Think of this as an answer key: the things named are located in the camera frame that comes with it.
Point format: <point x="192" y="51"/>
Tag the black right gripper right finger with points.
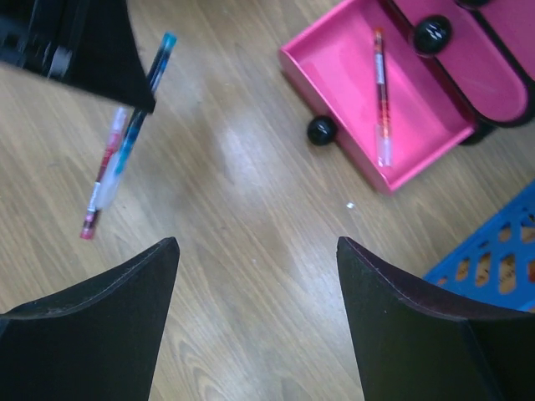
<point x="416" y="341"/>

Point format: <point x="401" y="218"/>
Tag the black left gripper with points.
<point x="90" y="44"/>

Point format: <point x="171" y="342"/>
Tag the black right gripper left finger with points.
<point x="96" y="340"/>

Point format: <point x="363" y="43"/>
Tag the blue gel pen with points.
<point x="114" y="170"/>

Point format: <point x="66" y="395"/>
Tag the orange red gel pen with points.
<point x="383" y="130"/>

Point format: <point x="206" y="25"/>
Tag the pink bottom drawer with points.
<point x="331" y="65"/>

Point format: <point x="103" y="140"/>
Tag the pink gel pen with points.
<point x="114" y="139"/>

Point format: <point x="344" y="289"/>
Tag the blue magazine file rack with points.
<point x="495" y="265"/>

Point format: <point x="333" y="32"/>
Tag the black pink drawer cabinet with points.
<point x="485" y="50"/>

